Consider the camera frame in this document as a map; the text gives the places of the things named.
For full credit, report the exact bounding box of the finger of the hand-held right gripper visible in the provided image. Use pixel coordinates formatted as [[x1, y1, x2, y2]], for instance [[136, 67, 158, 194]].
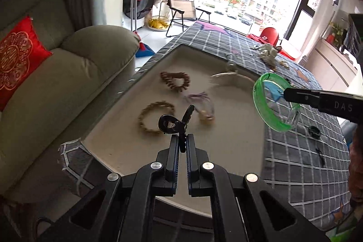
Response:
[[283, 87, 321, 111]]

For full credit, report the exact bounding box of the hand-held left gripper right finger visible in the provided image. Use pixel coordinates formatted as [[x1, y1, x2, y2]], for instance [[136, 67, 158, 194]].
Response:
[[186, 134, 331, 242]]

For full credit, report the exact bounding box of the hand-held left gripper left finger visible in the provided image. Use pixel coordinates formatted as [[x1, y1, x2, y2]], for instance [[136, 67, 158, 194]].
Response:
[[37, 134, 180, 242]]

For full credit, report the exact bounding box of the black hair claw clip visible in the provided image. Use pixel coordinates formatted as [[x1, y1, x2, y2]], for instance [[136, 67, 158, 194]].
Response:
[[158, 104, 196, 154]]

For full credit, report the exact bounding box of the green translucent bangle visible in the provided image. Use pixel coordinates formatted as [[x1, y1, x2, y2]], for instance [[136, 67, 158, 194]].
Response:
[[252, 72, 301, 134]]

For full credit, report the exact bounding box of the light wooden bead bracelet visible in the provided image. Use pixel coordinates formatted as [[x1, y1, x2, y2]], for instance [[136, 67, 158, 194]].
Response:
[[138, 101, 175, 134]]

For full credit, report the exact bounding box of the grey rimmed beige tray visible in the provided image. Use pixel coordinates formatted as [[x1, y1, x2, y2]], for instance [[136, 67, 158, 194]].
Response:
[[58, 43, 269, 221]]

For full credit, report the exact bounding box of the brown spiral hair tie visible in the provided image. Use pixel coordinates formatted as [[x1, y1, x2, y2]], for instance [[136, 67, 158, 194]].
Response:
[[160, 71, 191, 94]]

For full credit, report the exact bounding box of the person's right forearm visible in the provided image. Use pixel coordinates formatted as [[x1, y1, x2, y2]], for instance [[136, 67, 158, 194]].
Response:
[[348, 123, 363, 211]]

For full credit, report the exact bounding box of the small black hair clip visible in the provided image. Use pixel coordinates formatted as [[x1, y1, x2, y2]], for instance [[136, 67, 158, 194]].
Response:
[[308, 125, 322, 138]]

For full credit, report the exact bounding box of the beige cabinet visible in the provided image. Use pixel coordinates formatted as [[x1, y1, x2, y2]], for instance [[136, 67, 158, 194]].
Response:
[[304, 37, 360, 90]]

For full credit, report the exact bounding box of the beige polka-dot scrunchie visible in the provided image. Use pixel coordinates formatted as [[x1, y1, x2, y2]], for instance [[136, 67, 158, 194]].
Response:
[[256, 43, 280, 66]]

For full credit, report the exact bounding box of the red plastic chair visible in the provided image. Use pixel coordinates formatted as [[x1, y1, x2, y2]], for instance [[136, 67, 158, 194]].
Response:
[[246, 27, 280, 47]]

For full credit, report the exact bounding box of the potted plant in red pot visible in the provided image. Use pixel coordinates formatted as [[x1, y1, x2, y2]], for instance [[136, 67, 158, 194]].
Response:
[[326, 21, 348, 46]]

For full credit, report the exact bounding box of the black appliance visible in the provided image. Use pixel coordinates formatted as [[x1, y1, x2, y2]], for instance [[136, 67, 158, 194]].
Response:
[[347, 13, 363, 56]]

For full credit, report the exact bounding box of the blue dustpan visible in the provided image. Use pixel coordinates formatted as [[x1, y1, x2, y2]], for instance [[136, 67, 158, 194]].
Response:
[[135, 42, 156, 58]]

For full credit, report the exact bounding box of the beige sofa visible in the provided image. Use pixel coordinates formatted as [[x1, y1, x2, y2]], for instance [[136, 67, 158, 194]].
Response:
[[0, 0, 141, 204]]

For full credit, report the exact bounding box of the black folding chair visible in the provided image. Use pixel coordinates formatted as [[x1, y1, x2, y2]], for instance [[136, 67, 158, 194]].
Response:
[[166, 0, 212, 39]]

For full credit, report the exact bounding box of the red embroidered cushion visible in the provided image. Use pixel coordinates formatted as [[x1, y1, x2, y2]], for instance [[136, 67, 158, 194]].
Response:
[[0, 16, 53, 112]]

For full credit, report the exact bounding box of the wire basket with yellow contents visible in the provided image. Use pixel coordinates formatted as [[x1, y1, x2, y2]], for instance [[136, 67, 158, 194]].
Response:
[[148, 0, 170, 32]]

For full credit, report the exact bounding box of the red handled broom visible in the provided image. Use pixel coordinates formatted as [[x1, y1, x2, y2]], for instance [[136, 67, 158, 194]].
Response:
[[122, 0, 143, 42]]

